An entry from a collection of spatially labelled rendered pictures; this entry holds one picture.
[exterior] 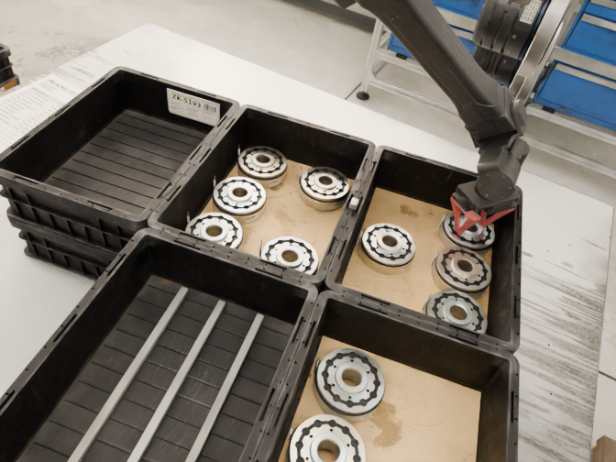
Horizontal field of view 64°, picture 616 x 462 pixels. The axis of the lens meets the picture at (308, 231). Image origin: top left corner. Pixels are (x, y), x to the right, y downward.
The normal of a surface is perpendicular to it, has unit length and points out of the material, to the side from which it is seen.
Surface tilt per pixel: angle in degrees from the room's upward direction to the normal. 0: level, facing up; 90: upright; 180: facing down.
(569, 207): 0
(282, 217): 0
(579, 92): 90
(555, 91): 90
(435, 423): 0
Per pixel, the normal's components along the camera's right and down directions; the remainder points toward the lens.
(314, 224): 0.13, -0.68
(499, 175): -0.47, 0.60
